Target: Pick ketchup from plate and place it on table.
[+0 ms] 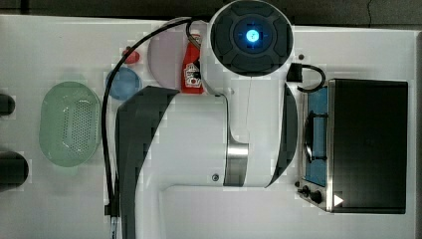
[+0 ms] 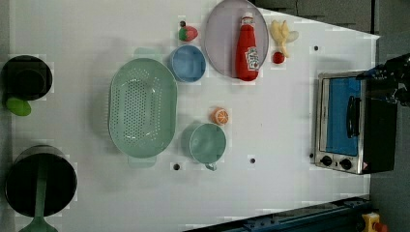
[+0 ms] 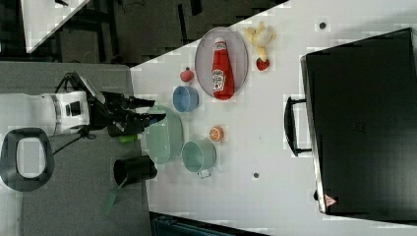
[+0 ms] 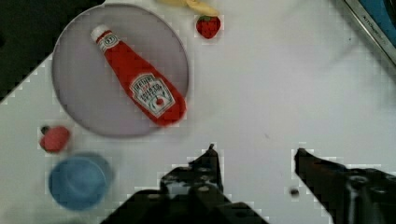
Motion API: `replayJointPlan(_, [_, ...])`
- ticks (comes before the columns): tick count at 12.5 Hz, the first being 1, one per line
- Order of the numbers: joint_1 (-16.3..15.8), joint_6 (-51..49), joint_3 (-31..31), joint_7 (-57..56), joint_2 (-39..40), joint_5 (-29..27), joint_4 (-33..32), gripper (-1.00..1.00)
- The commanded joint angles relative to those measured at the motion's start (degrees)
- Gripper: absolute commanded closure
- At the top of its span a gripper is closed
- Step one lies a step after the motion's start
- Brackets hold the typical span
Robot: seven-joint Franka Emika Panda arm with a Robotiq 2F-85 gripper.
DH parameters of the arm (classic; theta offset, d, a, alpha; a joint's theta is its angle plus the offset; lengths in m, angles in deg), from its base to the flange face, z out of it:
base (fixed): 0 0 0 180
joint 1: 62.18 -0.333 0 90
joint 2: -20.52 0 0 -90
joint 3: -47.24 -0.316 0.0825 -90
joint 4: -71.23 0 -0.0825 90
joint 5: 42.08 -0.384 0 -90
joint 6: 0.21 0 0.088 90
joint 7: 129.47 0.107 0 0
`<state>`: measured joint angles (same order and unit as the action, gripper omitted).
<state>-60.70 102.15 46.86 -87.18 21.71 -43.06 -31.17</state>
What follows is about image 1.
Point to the red ketchup bottle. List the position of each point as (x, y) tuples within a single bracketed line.
[(190, 72)]

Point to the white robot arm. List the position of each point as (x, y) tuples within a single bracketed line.
[(241, 131)]

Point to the lilac round plate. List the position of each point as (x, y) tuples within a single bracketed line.
[(165, 55)]

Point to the blue round bowl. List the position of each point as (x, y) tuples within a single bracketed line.
[(126, 83)]

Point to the toy strawberry with green leaves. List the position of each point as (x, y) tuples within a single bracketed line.
[(133, 58)]

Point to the green perforated colander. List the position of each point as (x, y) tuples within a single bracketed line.
[(70, 124)]

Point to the silver black toaster oven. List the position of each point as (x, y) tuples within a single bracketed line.
[(354, 147)]

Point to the large black pot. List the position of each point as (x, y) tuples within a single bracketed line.
[(14, 170)]

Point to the small black pot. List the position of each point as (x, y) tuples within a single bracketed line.
[(7, 105)]

